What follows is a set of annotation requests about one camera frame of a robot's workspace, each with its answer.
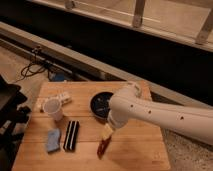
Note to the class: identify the black white striped block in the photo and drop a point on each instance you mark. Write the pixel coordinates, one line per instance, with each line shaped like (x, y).
(71, 136)

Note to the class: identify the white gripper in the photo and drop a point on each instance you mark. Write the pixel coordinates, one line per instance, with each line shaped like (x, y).
(107, 132)

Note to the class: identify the black round bowl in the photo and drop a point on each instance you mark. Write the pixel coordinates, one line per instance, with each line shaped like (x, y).
(99, 104)

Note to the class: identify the blue sponge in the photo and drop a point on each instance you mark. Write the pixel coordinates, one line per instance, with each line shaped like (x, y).
(53, 140)

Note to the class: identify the black chair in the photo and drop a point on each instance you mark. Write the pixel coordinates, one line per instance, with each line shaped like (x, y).
(12, 112)

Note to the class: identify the wooden railing frame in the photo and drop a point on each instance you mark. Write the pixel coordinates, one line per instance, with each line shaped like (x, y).
(189, 22)

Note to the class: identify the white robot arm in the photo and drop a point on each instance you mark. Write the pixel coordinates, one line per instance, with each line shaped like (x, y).
(126, 103)

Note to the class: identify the blue object on floor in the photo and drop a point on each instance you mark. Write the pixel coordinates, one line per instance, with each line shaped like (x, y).
(57, 78)

